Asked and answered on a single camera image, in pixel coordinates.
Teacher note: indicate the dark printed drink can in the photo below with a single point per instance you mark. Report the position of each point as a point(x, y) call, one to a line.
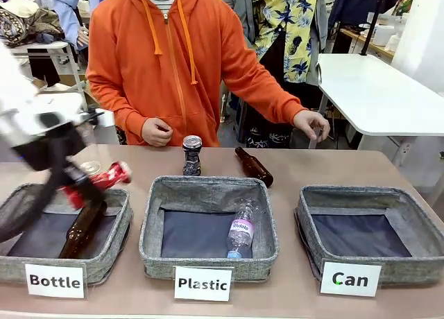
point(192, 156)

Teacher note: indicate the person's left hand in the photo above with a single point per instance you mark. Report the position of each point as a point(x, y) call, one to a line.
point(312, 119)

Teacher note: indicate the white sign reading Plastic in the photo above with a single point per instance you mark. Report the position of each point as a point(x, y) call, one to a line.
point(203, 283)

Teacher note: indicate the white sign reading Bottle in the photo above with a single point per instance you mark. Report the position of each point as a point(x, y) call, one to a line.
point(55, 281)

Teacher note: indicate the bystander in yellow floral shirt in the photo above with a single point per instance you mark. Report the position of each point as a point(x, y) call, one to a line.
point(288, 34)

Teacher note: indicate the white sign reading Can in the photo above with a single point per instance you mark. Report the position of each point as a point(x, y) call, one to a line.
point(350, 279)

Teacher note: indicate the person's orange hoodie torso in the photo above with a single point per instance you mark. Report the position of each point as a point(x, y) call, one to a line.
point(173, 62)

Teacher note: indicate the clear unlabelled plastic bottle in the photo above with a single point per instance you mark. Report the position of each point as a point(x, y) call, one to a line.
point(314, 140)

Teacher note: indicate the small white table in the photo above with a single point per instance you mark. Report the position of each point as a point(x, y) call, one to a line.
point(45, 45)

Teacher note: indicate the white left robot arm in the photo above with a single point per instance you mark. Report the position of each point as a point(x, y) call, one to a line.
point(21, 100)

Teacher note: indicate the plastic bottle with pink label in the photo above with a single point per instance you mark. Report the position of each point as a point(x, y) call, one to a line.
point(241, 229)

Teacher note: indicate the bystander in light blue shirt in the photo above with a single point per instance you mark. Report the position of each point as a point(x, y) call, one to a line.
point(69, 10)

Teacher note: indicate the person's right forearm orange sleeve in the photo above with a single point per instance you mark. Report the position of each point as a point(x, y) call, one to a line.
point(114, 104)

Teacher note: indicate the person's right hand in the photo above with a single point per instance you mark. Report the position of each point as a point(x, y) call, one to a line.
point(156, 131)

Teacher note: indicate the grey basket with can sign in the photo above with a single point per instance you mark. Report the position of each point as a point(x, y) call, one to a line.
point(416, 267)

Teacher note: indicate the wooden desk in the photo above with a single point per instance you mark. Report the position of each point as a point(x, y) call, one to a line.
point(360, 38)

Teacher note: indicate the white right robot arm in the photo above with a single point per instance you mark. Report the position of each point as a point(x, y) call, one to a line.
point(423, 38)

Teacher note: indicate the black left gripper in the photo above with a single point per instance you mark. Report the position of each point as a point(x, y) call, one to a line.
point(48, 145)

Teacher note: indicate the grey basket with plastic sign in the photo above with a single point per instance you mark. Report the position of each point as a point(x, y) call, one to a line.
point(208, 263)

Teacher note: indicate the blue shirt bystander's hand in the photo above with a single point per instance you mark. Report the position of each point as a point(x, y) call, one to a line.
point(84, 36)

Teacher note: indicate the bystander in dark jacket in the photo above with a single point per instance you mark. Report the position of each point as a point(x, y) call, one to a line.
point(360, 3)

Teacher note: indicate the person's left forearm orange sleeve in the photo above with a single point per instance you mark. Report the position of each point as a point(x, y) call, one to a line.
point(270, 90)

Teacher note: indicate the pile of patterned cloth bags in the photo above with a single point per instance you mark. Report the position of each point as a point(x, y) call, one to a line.
point(27, 21)

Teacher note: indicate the brown glass bottle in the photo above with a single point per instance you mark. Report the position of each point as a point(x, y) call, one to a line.
point(255, 168)
point(81, 230)

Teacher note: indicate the large white table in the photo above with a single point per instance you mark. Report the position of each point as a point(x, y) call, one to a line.
point(374, 97)

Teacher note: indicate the grey basket with bottle sign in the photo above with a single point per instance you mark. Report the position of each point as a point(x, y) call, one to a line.
point(104, 260)

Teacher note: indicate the crushed red can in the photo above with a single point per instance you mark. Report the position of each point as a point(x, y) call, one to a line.
point(111, 177)

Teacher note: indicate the black pole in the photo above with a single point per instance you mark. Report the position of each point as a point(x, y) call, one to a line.
point(370, 21)

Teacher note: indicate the clear plastic cup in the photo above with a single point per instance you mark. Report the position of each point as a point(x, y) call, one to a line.
point(91, 166)

